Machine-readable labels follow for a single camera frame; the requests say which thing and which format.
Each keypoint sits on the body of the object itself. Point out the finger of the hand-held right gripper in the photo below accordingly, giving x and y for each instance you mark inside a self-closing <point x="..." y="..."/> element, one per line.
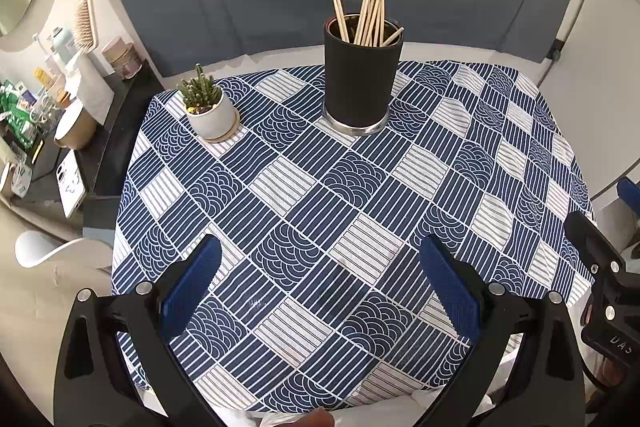
<point x="595" y="247"/>
<point x="629" y="193"/>

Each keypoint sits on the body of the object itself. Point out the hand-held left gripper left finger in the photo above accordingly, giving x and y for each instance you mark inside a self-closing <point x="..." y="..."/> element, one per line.
<point x="192" y="282"/>

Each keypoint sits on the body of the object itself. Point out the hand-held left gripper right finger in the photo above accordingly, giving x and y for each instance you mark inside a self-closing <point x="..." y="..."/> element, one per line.
<point x="450" y="287"/>

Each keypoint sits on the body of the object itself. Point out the black utensil holder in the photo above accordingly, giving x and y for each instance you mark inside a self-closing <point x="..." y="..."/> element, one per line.
<point x="357" y="77"/>

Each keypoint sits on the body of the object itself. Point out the bunch of wooden chopsticks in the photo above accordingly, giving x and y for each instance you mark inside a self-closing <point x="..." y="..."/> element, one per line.
<point x="372" y="22"/>

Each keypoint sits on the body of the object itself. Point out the person's left hand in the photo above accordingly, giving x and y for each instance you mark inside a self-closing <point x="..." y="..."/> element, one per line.
<point x="315" y="419"/>

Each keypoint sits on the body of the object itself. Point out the white board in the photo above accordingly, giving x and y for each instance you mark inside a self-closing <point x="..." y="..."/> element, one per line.
<point x="590" y="107"/>

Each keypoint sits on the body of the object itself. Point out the blue white patterned tablecloth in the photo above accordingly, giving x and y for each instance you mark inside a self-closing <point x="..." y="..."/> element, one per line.
<point x="325" y="217"/>

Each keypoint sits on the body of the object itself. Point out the white chair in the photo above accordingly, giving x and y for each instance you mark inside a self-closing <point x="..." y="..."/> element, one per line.
<point x="45" y="247"/>

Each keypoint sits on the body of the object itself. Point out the wooden coaster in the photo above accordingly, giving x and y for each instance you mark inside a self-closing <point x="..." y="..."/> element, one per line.
<point x="232" y="129"/>

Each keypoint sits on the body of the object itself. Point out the black clamp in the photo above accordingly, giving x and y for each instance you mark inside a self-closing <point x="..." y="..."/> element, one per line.
<point x="556" y="49"/>

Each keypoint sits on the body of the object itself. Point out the cactus in white pot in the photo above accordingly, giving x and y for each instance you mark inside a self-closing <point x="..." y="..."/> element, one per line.
<point x="210" y="119"/>

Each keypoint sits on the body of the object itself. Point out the beige round container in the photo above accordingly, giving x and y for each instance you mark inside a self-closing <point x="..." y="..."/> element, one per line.
<point x="75" y="129"/>

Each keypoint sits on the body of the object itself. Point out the white patterned cup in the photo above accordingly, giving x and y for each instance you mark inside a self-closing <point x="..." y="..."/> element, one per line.
<point x="21" y="179"/>

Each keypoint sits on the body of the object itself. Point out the white paper roll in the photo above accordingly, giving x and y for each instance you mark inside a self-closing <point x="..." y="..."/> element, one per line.
<point x="95" y="92"/>

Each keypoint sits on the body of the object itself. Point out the pink jar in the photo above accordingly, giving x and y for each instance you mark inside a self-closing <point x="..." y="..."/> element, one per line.
<point x="122" y="59"/>

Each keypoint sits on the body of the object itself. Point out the green packet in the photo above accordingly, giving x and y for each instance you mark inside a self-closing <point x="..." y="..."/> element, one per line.
<point x="15" y="117"/>

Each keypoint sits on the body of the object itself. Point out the yellow bottle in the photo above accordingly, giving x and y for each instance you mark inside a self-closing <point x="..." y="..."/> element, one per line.
<point x="42" y="78"/>

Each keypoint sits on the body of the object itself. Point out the light blue bottle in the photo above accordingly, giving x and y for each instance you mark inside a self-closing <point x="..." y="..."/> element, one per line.
<point x="62" y="49"/>

